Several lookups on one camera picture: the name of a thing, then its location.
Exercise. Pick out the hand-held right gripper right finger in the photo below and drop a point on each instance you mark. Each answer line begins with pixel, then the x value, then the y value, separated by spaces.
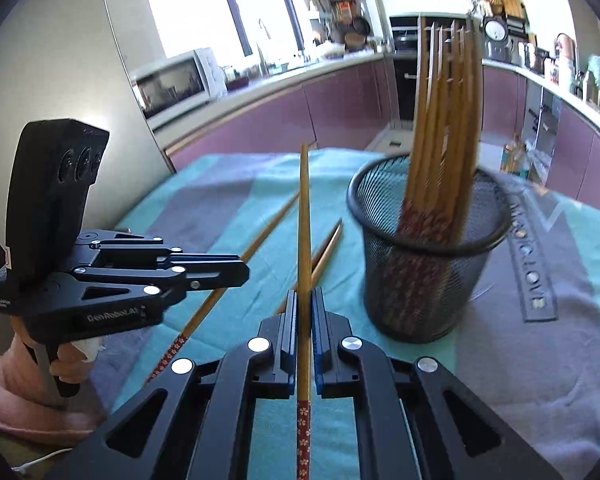
pixel 319 345

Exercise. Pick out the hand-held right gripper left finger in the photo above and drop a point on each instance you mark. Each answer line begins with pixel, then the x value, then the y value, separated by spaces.
pixel 289 340

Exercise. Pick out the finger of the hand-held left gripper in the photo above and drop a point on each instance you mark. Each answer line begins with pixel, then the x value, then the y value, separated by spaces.
pixel 140 250
pixel 215 274

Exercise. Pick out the black mesh utensil holder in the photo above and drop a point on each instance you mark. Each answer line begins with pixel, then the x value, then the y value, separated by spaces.
pixel 420 300

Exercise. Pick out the bunch of bamboo chopsticks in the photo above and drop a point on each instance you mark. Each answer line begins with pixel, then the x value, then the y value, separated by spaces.
pixel 445 135

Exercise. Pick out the pink sleeved left forearm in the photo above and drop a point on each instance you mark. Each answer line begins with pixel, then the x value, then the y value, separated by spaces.
pixel 10 390

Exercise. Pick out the person's left hand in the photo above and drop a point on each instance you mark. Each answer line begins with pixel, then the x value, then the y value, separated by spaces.
pixel 67 365

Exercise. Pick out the grey refrigerator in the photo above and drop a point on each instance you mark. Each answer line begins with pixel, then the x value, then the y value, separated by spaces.
pixel 80 85

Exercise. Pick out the white microwave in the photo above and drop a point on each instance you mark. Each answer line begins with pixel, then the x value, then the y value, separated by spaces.
pixel 180 85

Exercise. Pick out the teal and purple tablecloth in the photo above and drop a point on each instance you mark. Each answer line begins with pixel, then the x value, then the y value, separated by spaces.
pixel 505 385

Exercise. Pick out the purple base kitchen cabinets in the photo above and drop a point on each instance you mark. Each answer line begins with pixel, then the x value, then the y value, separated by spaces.
pixel 340 105

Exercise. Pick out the steel kitchen faucet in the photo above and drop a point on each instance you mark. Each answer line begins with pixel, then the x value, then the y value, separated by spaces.
pixel 264 35

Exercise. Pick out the kitchen window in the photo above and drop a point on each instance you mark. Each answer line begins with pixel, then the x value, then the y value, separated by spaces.
pixel 195 0

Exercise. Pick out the white lidded casserole dish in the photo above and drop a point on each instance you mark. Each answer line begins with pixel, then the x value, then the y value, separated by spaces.
pixel 330 51

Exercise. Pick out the black built-in oven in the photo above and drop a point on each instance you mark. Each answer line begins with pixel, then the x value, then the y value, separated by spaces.
pixel 405 90

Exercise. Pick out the woven basket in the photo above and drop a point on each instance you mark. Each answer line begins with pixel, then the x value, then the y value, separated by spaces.
pixel 352 42

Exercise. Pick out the black frying pan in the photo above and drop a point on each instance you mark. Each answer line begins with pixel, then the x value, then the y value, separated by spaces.
pixel 362 26

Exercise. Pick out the black range hood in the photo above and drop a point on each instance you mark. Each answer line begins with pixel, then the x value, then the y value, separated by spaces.
pixel 405 25

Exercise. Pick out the white rice cooker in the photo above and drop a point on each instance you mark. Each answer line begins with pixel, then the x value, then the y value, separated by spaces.
pixel 495 35

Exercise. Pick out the large steel pot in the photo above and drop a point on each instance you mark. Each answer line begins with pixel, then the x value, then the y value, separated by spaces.
pixel 532 57

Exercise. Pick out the pink thermos jug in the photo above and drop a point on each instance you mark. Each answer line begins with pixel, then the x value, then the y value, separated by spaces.
pixel 564 47

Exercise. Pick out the wooden cutting board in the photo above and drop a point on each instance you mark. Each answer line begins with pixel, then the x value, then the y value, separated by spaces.
pixel 512 7

